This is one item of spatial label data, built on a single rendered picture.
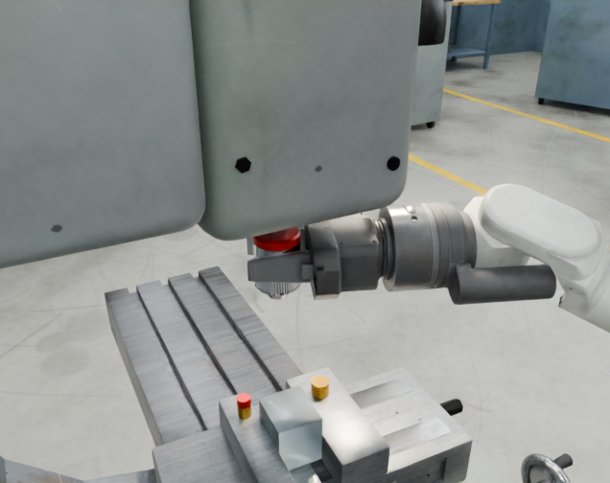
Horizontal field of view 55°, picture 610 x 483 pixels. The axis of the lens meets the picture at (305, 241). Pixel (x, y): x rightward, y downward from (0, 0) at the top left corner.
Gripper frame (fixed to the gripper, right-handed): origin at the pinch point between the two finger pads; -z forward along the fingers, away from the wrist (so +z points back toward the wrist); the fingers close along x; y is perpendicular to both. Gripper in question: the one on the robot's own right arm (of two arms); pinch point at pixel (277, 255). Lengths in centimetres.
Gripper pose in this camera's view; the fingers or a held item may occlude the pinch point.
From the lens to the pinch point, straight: 58.6
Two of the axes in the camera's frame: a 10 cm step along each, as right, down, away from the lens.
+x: 1.0, 4.5, -8.9
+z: 9.9, -0.6, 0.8
